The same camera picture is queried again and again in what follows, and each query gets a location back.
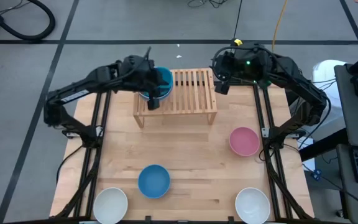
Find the blue clip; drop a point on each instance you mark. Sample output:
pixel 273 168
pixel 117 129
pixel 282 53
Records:
pixel 316 175

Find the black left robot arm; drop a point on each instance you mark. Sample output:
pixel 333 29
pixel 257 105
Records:
pixel 73 93

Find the white plastic bin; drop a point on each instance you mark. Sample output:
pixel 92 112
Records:
pixel 325 71

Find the light blue bowl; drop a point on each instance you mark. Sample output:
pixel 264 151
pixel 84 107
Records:
pixel 166 95

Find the black desk beam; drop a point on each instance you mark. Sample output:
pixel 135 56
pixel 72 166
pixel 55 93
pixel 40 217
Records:
pixel 322 146

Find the grey metal corner bracket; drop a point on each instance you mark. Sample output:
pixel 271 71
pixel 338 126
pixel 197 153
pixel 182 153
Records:
pixel 265 132
pixel 99 131

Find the wooden slatted shelf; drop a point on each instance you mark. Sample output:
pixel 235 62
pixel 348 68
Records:
pixel 194 93

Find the teal bowl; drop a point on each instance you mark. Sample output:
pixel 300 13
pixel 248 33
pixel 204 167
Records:
pixel 166 81

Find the white bowl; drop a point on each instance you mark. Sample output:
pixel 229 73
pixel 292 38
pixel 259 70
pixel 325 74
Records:
pixel 252 205
pixel 110 205

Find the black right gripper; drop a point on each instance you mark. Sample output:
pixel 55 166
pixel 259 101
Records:
pixel 238 67

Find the pink bowl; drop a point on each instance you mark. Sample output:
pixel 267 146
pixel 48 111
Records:
pixel 244 141

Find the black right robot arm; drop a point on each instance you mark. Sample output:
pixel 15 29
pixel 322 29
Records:
pixel 306 90

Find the black aluminium table frame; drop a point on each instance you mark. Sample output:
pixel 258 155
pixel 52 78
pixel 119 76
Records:
pixel 266 118

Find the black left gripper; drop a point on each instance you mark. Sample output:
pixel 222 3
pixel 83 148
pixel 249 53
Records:
pixel 154 84

